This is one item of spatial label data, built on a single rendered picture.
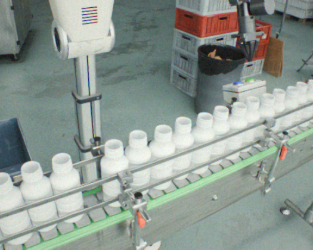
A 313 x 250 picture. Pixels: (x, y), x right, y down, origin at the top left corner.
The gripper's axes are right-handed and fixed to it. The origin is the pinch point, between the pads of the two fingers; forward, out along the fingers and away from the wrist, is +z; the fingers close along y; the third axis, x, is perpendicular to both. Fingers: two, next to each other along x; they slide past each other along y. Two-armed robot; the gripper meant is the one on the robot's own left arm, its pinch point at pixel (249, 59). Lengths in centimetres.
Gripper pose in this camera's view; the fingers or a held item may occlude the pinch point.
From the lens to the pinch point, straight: 109.2
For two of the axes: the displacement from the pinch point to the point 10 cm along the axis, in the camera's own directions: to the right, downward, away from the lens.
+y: 8.6, -2.5, 4.4
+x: -4.9, -1.7, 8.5
